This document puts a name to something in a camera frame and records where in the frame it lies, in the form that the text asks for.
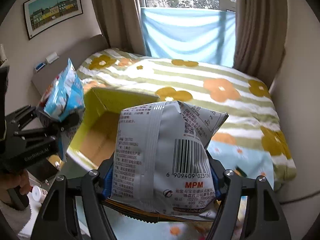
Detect blue white snack bag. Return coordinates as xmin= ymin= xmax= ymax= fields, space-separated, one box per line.
xmin=37 ymin=59 xmax=85 ymax=161

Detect grey snack bag with barcode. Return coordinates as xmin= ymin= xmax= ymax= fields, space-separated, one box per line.
xmin=110 ymin=101 xmax=228 ymax=218

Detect person's hand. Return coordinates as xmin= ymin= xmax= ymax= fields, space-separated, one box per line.
xmin=0 ymin=170 xmax=30 ymax=204

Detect green cardboard box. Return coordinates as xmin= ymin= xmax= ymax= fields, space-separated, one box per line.
xmin=67 ymin=87 xmax=159 ymax=171

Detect white round container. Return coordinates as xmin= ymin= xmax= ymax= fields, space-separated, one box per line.
xmin=31 ymin=186 xmax=48 ymax=204

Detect grey bed headboard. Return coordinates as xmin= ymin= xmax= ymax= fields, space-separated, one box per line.
xmin=32 ymin=34 xmax=108 ymax=95

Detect blue item on headboard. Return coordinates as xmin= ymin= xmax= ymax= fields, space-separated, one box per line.
xmin=34 ymin=62 xmax=46 ymax=72

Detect white small box on headboard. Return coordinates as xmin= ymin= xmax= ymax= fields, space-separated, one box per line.
xmin=46 ymin=52 xmax=59 ymax=64

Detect floral striped quilt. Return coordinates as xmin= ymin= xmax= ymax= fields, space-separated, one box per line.
xmin=78 ymin=48 xmax=297 ymax=185

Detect framed landscape picture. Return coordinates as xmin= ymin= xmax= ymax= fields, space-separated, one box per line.
xmin=23 ymin=0 xmax=83 ymax=40

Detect left brown curtain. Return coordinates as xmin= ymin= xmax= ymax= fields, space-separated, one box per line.
xmin=92 ymin=0 xmax=146 ymax=55

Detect brown curtain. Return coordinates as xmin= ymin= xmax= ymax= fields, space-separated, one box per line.
xmin=234 ymin=0 xmax=287 ymax=87
xmin=92 ymin=0 xmax=146 ymax=55

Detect light blue hanging cloth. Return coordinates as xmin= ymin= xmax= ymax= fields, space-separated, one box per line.
xmin=141 ymin=7 xmax=236 ymax=68

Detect right brown curtain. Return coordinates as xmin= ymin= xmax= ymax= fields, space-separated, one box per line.
xmin=234 ymin=0 xmax=287 ymax=87

